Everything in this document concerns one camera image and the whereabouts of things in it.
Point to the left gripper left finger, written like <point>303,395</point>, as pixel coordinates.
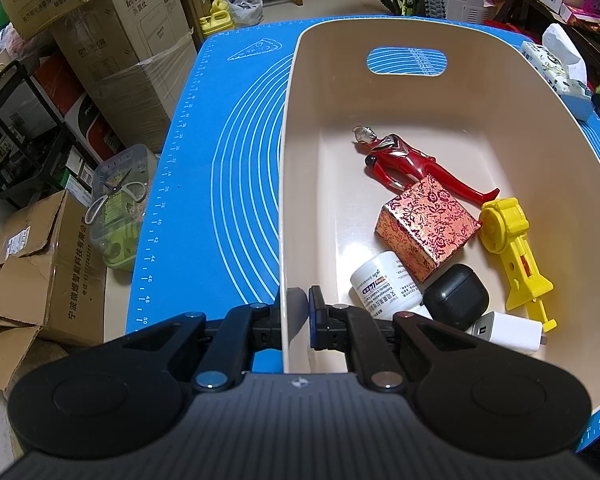
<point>231,344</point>

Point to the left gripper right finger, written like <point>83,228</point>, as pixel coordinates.
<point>355,333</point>

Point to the white pill bottle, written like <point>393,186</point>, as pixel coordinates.
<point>385,288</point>

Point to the beige plastic storage bin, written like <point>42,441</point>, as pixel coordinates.
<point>473,102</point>

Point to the black earbuds case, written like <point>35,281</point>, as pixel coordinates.
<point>457,297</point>

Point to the red patterned gift box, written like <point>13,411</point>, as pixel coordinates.
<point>425,226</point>

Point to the yellow plastic toy tool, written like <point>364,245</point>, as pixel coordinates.
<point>504,232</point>

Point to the red Ultraman action figure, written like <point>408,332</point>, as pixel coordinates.
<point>397,165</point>

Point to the white USB charger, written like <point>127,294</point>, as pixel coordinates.
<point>509,331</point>

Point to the floral tissue box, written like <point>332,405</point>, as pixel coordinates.
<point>559,62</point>

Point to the blue silicone baking mat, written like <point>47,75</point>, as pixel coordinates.
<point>210,240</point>

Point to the clear plastic container with scissors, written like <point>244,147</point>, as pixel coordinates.
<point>116,213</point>

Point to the torn cardboard box on floor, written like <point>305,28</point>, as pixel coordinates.
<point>52,285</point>

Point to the wrapped lower cardboard box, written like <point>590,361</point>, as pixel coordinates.
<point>139,102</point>

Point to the black metal shelf rack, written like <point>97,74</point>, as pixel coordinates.
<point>35,143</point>

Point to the yellow jug on floor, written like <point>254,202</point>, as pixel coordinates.
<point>218,20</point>

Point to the white plastic bag on floor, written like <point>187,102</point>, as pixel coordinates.
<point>246,13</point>

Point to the large stacked cardboard box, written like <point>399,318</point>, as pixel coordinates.
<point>104,37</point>

